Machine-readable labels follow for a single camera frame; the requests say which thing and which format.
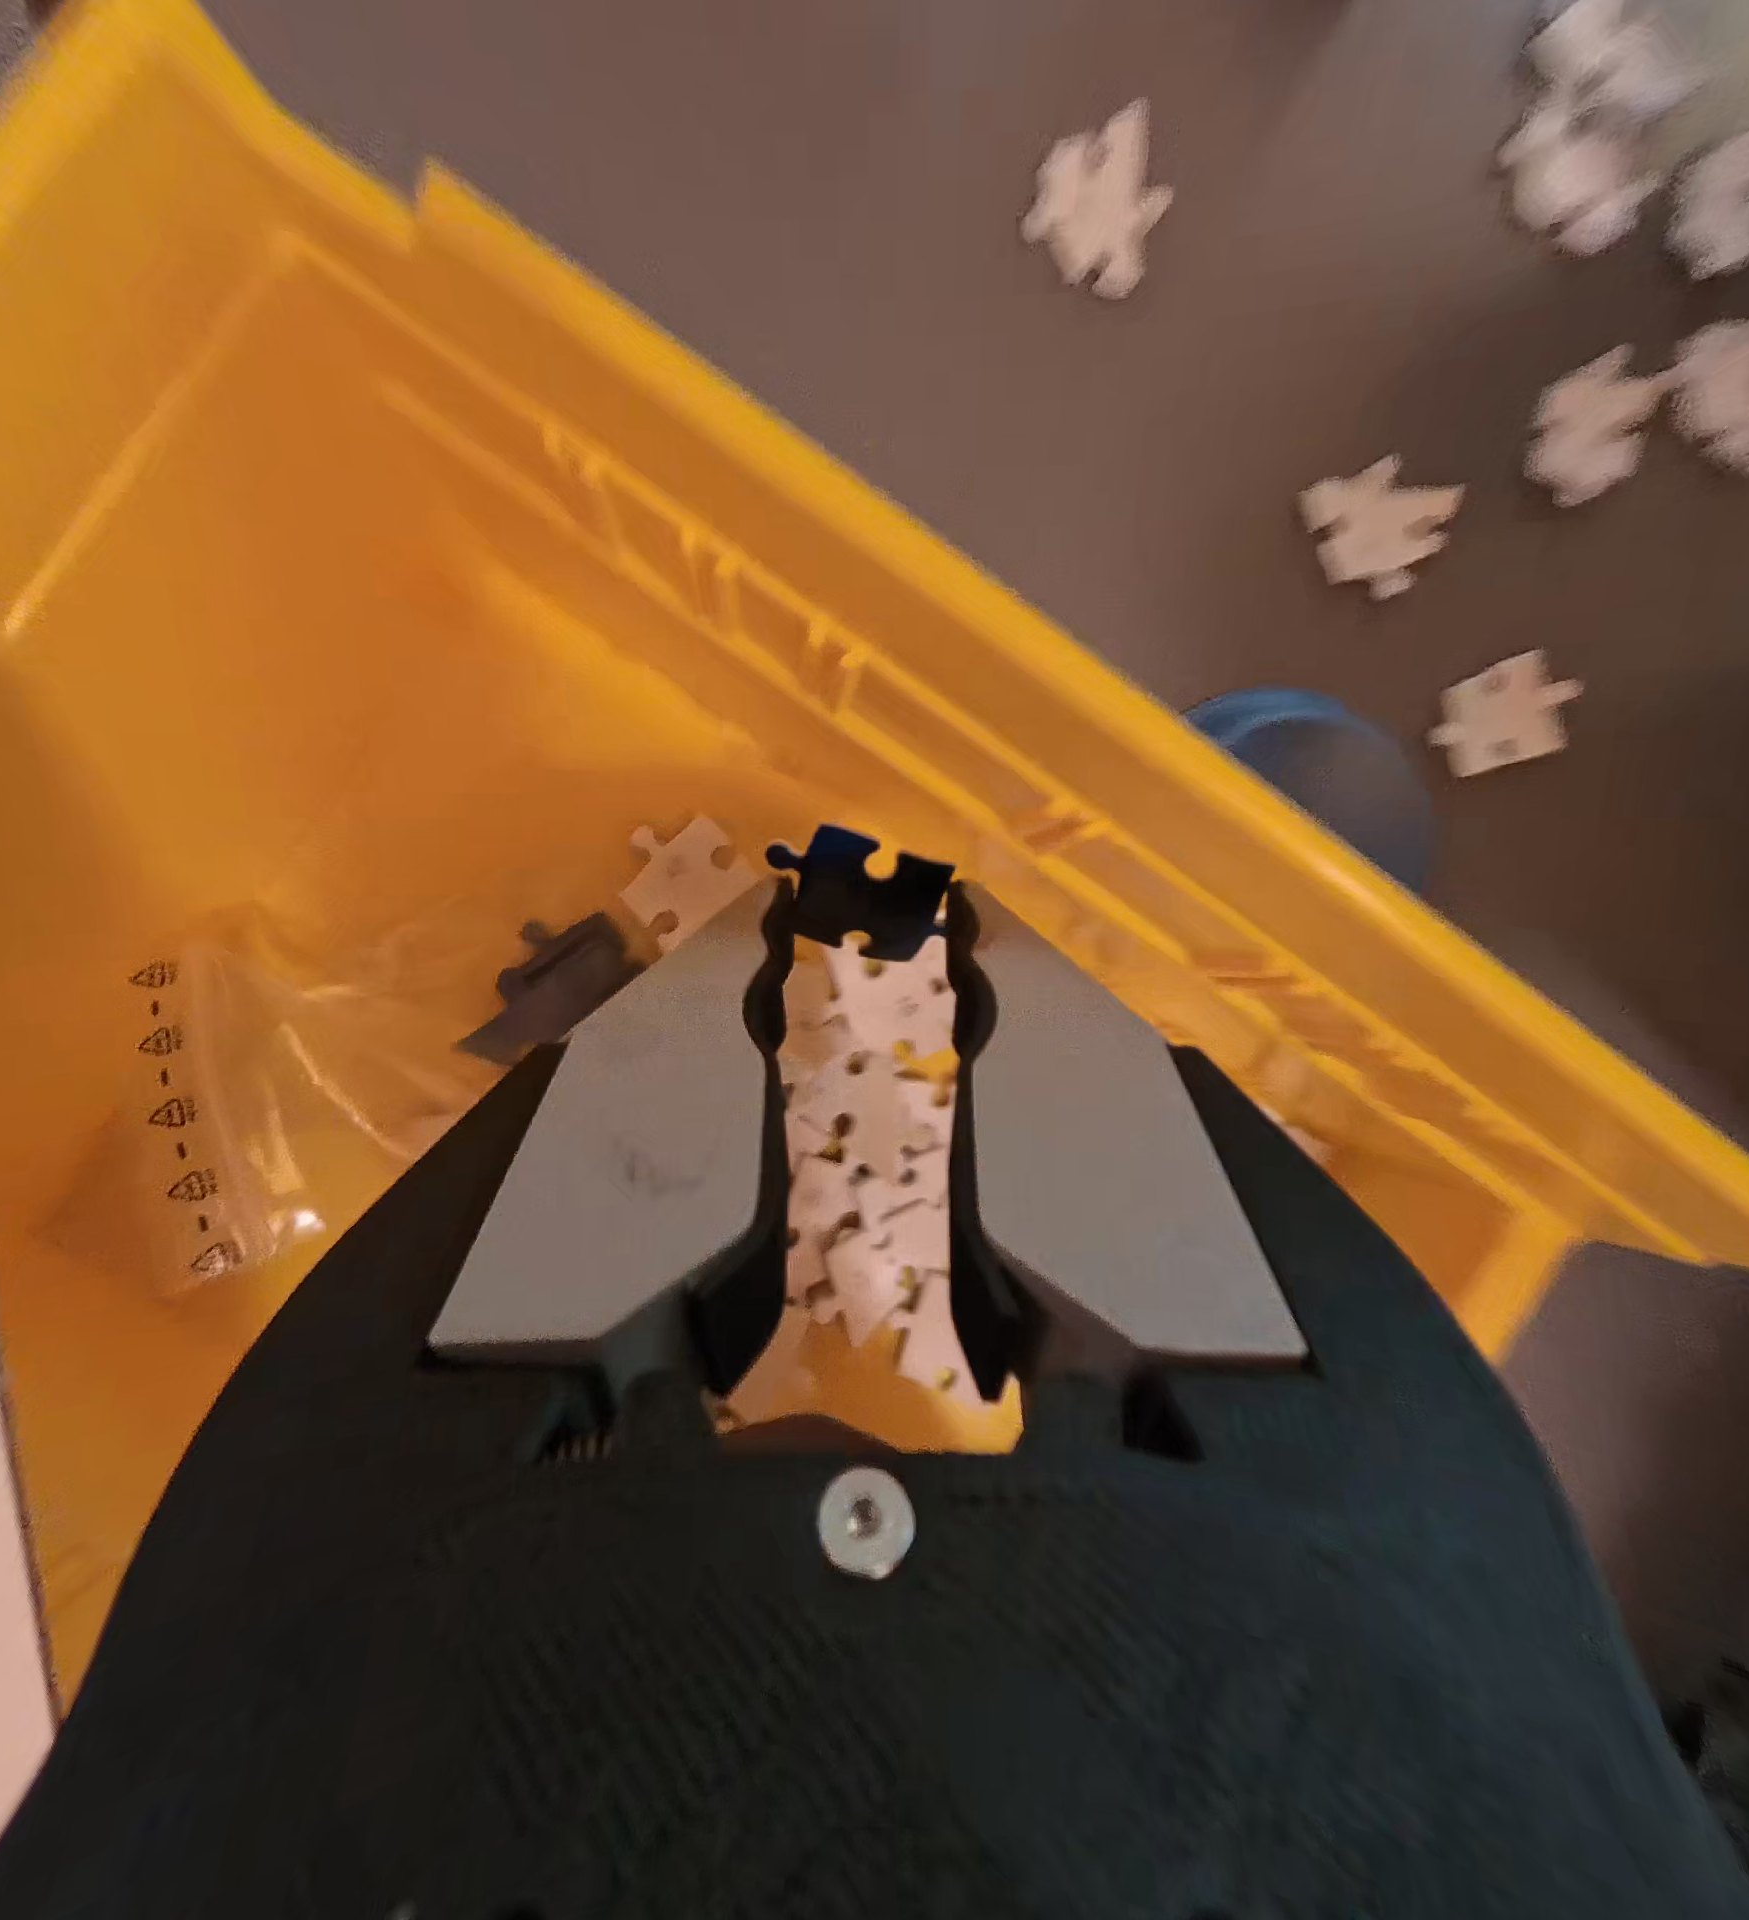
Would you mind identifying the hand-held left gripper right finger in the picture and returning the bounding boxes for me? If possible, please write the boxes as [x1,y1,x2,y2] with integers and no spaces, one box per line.
[940,882,1313,1405]

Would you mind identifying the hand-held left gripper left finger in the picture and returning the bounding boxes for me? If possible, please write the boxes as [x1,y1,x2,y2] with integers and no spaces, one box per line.
[427,876,802,1399]

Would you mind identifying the heap of white puzzle pieces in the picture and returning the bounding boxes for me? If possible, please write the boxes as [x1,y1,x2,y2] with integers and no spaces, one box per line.
[776,944,965,1399]

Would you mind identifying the blue puzzle piece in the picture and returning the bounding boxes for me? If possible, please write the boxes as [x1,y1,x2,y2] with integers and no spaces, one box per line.
[765,823,957,965]

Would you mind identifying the yellow plastic bin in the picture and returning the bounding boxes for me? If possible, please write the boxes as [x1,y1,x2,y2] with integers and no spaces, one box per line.
[0,0,1749,1713]

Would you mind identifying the dark grey puzzle piece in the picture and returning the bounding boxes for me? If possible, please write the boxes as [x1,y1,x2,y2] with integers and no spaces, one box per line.
[457,910,638,1059]

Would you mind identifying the single white puzzle piece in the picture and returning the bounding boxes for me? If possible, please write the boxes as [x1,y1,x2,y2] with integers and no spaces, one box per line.
[619,813,760,954]

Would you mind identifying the scattered white puzzle pieces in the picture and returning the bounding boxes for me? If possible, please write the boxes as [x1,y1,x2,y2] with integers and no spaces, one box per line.
[1022,0,1749,782]

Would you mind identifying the clear plastic bag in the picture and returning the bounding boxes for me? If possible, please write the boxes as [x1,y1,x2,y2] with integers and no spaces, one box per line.
[40,901,515,1308]

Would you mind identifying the blue round plastic base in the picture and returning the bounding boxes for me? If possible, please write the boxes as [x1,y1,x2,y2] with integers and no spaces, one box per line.
[1187,686,1439,894]

